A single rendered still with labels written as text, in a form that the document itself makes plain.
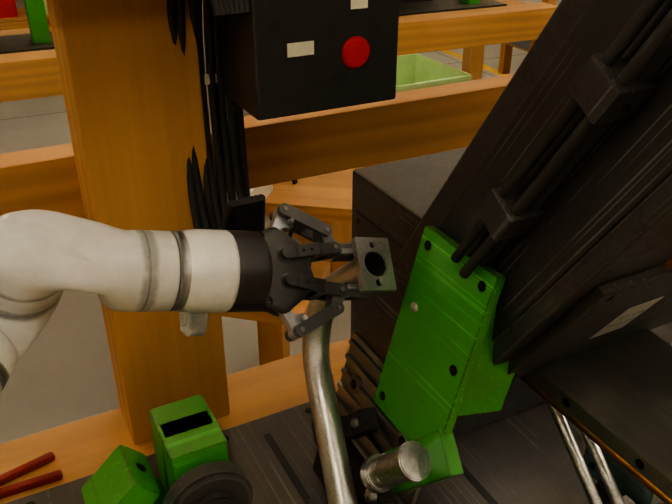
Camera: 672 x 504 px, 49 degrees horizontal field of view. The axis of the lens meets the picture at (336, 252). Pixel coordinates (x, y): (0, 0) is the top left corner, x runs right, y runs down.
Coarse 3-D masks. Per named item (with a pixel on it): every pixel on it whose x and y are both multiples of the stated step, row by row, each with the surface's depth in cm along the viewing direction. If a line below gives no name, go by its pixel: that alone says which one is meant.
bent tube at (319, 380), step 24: (360, 240) 72; (384, 240) 74; (360, 264) 71; (384, 264) 74; (360, 288) 71; (384, 288) 72; (312, 312) 80; (312, 336) 81; (312, 360) 81; (312, 384) 80; (312, 408) 80; (336, 408) 80; (336, 432) 78; (336, 456) 77; (336, 480) 76
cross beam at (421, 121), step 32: (416, 96) 111; (448, 96) 112; (480, 96) 114; (256, 128) 99; (288, 128) 101; (320, 128) 104; (352, 128) 106; (384, 128) 109; (416, 128) 111; (448, 128) 114; (0, 160) 88; (32, 160) 88; (64, 160) 89; (256, 160) 101; (288, 160) 104; (320, 160) 106; (352, 160) 109; (384, 160) 111; (0, 192) 87; (32, 192) 89; (64, 192) 91
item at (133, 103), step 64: (64, 0) 74; (128, 0) 76; (64, 64) 79; (128, 64) 79; (192, 64) 82; (128, 128) 82; (192, 128) 85; (128, 192) 85; (128, 320) 92; (128, 384) 97; (192, 384) 101
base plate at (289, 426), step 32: (288, 416) 104; (512, 416) 104; (544, 416) 104; (256, 448) 98; (288, 448) 98; (480, 448) 98; (512, 448) 98; (544, 448) 98; (256, 480) 93; (288, 480) 93; (320, 480) 93; (448, 480) 93; (480, 480) 93; (512, 480) 93; (544, 480) 93; (576, 480) 93
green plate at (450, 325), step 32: (416, 256) 74; (448, 256) 70; (416, 288) 74; (448, 288) 70; (480, 288) 66; (416, 320) 74; (448, 320) 70; (480, 320) 66; (416, 352) 74; (448, 352) 70; (480, 352) 70; (384, 384) 79; (416, 384) 74; (448, 384) 70; (480, 384) 72; (416, 416) 74; (448, 416) 70
